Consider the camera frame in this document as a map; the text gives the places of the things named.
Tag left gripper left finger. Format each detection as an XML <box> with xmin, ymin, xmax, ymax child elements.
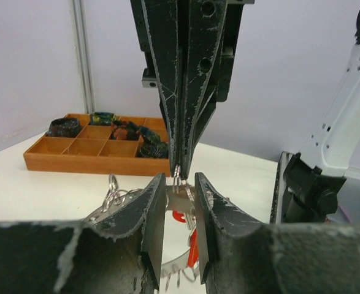
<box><xmin>0</xmin><ymin>173</ymin><xmax>166</xmax><ymax>293</ymax></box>

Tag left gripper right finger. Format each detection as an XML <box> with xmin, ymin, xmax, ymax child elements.
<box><xmin>194</xmin><ymin>172</ymin><xmax>360</xmax><ymax>293</ymax></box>

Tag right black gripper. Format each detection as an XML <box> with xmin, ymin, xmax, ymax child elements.
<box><xmin>131</xmin><ymin>1</ymin><xmax>255</xmax><ymax>179</ymax></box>

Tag silver keyring with keys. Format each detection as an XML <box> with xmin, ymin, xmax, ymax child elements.
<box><xmin>83</xmin><ymin>164</ymin><xmax>229</xmax><ymax>292</ymax></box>

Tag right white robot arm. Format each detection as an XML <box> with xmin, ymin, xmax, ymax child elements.
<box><xmin>131</xmin><ymin>1</ymin><xmax>360</xmax><ymax>222</ymax></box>

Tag orange compartment tray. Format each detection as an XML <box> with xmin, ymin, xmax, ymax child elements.
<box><xmin>23</xmin><ymin>113</ymin><xmax>170</xmax><ymax>176</ymax></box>

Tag green yellow round part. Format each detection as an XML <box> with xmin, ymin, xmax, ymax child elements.
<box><xmin>90</xmin><ymin>112</ymin><xmax>119</xmax><ymax>126</ymax></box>

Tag black round part top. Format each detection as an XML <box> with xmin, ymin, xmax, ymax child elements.
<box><xmin>46</xmin><ymin>117</ymin><xmax>82</xmax><ymax>138</ymax></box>

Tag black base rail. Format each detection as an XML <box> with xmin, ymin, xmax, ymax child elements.
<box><xmin>270</xmin><ymin>151</ymin><xmax>293</xmax><ymax>224</ymax></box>

